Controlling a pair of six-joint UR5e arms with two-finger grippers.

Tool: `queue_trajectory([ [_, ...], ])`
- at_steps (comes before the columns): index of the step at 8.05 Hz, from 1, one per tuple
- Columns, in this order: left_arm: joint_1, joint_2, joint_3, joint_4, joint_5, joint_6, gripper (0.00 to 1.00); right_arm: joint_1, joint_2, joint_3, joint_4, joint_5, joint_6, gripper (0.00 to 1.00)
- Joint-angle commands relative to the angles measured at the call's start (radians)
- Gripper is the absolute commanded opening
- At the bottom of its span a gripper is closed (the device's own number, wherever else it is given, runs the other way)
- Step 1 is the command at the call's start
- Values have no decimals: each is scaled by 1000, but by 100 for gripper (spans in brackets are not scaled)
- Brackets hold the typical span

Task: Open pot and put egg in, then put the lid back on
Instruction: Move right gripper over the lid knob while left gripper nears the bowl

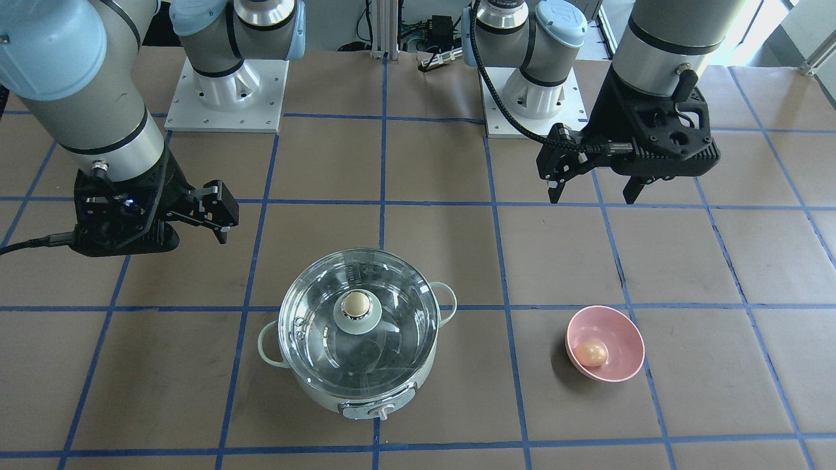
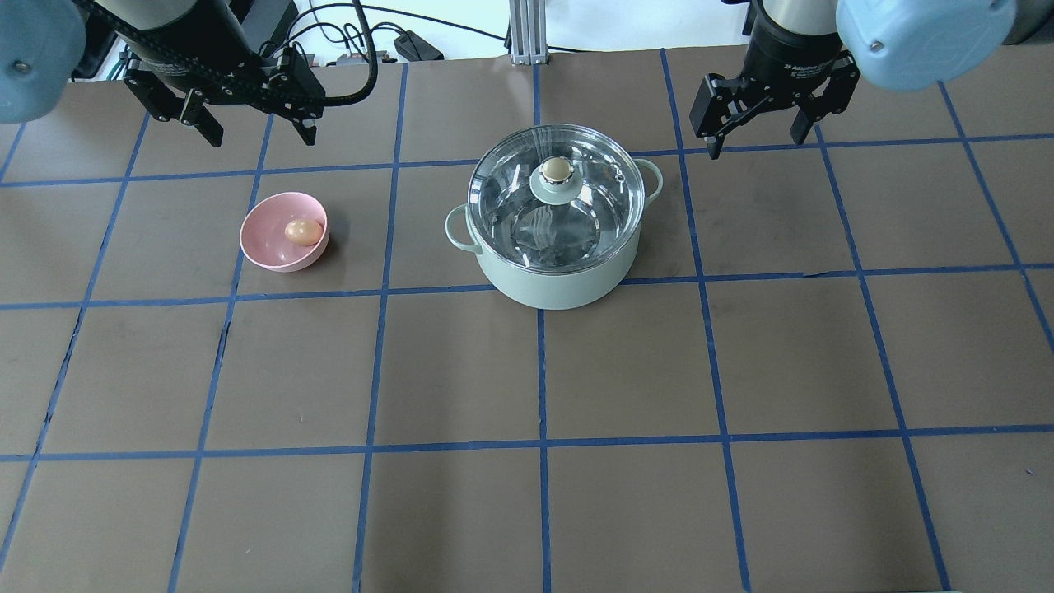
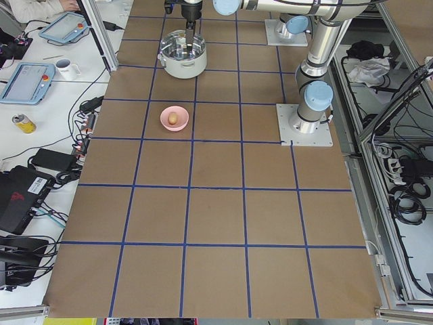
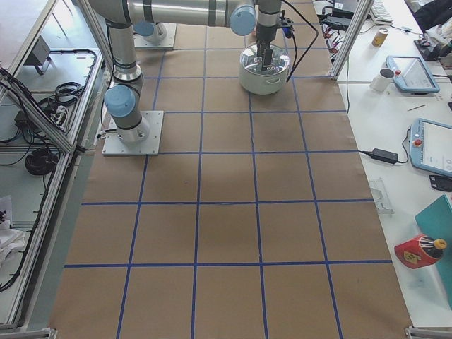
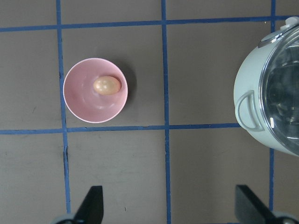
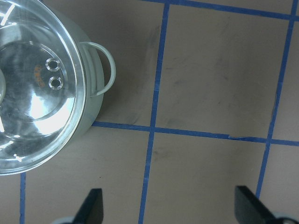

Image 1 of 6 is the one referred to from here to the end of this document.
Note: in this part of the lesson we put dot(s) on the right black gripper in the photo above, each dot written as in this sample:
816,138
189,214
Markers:
165,190

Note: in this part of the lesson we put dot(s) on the pale green cooking pot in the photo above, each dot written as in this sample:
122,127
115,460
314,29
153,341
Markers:
366,391

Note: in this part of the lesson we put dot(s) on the aluminium frame post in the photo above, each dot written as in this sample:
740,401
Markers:
384,29

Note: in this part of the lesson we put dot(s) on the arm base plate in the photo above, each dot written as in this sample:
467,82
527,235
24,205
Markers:
248,100
536,107

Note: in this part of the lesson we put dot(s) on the glass pot lid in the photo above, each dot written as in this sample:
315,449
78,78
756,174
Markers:
358,320

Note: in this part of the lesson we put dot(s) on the pink bowl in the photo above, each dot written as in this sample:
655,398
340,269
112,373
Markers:
614,329

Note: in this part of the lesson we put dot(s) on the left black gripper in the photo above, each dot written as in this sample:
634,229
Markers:
601,122

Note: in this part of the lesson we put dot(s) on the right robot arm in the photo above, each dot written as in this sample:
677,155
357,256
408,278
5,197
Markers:
70,62

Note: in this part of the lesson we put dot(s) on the brown egg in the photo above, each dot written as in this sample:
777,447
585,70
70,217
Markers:
591,354

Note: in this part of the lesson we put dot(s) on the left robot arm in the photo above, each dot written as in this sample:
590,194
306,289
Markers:
661,39

